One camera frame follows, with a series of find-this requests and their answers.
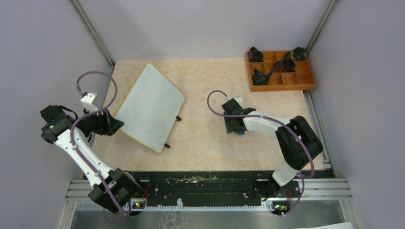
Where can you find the dark rolled cloth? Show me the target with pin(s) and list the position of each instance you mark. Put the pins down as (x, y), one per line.
(254, 55)
(298, 54)
(287, 65)

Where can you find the dark rolled cloth centre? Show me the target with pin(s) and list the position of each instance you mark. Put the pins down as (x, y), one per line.
(287, 65)

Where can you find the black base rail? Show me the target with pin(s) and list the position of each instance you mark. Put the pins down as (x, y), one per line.
(212, 188)

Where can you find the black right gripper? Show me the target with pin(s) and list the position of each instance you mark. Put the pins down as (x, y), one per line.
(229, 127)

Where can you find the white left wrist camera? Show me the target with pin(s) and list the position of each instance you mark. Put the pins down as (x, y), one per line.
(88, 101)

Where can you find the white whiteboard with yellow frame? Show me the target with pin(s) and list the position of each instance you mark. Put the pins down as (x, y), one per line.
(150, 108)

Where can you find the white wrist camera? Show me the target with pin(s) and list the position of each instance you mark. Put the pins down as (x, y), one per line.
(88, 101)
(239, 100)

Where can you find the dark rolled cloth far left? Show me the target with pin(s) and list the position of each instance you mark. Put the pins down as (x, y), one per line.
(254, 55)

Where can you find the dark rolled cloth top right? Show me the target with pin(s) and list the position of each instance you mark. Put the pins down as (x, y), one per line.
(298, 54)

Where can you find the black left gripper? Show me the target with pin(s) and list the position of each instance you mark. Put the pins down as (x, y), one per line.
(107, 123)

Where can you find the dark cloth lower left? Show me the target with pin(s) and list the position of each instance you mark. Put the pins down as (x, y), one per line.
(266, 73)

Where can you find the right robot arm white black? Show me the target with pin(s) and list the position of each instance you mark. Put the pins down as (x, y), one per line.
(297, 140)

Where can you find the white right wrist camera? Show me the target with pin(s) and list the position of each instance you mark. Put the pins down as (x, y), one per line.
(239, 100)

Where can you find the orange compartment tray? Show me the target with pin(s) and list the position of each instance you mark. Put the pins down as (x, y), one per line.
(301, 79)

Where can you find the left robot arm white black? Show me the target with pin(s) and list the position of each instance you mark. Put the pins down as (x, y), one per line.
(112, 189)

